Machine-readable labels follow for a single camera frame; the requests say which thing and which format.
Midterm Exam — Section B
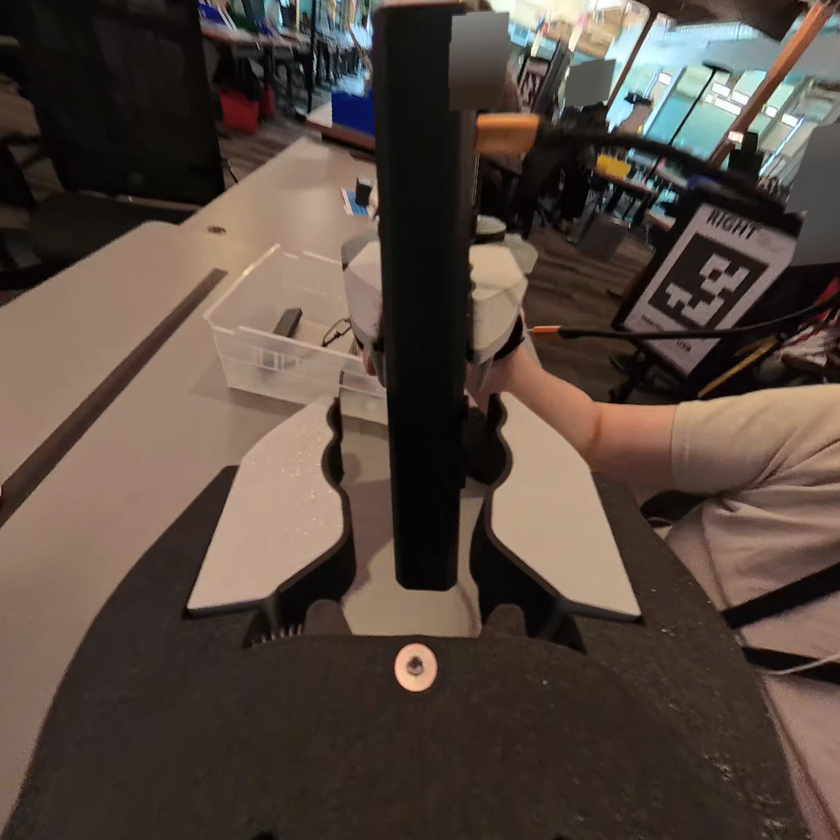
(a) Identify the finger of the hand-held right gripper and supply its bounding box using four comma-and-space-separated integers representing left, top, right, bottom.
341, 236, 389, 371
469, 243, 531, 396

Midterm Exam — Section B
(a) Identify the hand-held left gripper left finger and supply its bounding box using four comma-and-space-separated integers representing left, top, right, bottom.
185, 395, 358, 621

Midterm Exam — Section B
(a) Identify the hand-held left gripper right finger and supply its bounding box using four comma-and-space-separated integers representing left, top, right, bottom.
481, 392, 644, 623

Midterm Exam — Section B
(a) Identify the black usb cable orange plug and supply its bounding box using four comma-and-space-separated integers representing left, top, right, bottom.
529, 292, 840, 342
476, 113, 798, 214

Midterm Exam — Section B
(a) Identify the clear plastic bin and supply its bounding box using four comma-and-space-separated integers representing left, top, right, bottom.
202, 243, 389, 421

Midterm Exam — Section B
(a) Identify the person's right forearm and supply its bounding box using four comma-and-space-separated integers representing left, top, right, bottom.
541, 364, 683, 475

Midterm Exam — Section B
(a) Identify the person's right hand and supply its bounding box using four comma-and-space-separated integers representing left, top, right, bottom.
363, 340, 551, 413

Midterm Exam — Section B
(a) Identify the blue storage bin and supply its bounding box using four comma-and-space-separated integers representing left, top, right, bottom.
330, 91, 376, 135

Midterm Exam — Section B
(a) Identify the person's torso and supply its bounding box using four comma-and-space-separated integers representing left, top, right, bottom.
646, 384, 840, 840

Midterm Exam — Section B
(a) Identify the black white tag sign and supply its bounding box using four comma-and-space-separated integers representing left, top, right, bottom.
610, 196, 805, 378

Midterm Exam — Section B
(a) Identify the red storage bin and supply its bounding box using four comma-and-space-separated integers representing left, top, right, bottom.
218, 88, 261, 134

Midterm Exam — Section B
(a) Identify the black office chair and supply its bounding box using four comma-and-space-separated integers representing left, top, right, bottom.
0, 0, 227, 207

